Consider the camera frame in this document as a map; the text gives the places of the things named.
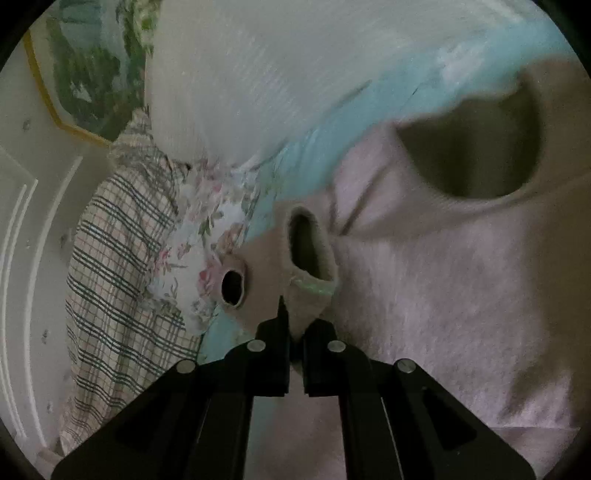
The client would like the teal floral bed sheet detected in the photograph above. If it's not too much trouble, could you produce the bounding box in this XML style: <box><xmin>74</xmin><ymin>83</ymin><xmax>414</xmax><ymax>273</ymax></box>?
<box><xmin>197</xmin><ymin>18</ymin><xmax>574</xmax><ymax>365</ymax></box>

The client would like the plaid checked pillow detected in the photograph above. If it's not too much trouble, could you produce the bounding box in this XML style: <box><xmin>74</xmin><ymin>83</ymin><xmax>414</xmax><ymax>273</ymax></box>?
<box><xmin>59</xmin><ymin>109</ymin><xmax>200</xmax><ymax>453</ymax></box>

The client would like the white floral pillow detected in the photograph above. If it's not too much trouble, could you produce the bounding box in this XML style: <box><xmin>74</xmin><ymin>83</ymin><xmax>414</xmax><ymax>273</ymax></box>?
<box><xmin>143</xmin><ymin>157</ymin><xmax>260</xmax><ymax>335</ymax></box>

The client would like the white ribbed blanket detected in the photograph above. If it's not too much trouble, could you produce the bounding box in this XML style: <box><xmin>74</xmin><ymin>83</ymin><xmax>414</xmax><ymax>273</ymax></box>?
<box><xmin>149</xmin><ymin>1</ymin><xmax>532</xmax><ymax>165</ymax></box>

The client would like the framed green landscape painting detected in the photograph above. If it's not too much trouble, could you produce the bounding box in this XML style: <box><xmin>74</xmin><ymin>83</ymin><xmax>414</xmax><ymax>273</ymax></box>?
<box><xmin>23</xmin><ymin>0</ymin><xmax>161</xmax><ymax>145</ymax></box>

